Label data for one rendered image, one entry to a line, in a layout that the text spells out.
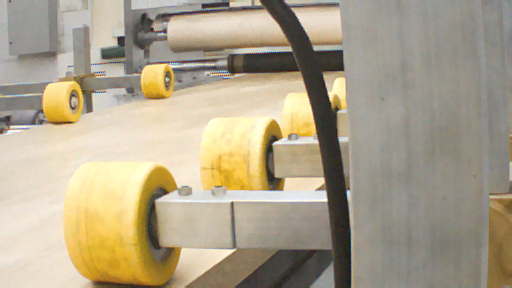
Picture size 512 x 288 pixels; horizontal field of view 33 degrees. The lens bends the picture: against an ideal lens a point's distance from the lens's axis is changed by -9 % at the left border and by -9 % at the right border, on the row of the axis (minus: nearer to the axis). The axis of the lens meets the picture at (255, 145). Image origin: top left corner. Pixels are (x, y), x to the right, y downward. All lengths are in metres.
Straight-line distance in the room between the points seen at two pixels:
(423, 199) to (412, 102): 0.02
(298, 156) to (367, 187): 0.57
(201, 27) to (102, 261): 2.43
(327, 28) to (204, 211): 2.32
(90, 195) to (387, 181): 0.36
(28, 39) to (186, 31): 7.54
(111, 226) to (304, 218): 0.12
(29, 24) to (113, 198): 9.91
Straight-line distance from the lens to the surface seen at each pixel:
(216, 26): 2.96
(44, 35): 10.35
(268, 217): 0.55
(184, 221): 0.56
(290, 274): 0.87
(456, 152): 0.22
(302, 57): 0.24
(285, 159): 0.80
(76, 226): 0.57
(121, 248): 0.56
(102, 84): 2.27
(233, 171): 0.79
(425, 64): 0.22
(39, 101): 1.80
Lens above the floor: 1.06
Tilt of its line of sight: 7 degrees down
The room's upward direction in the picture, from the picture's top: 3 degrees counter-clockwise
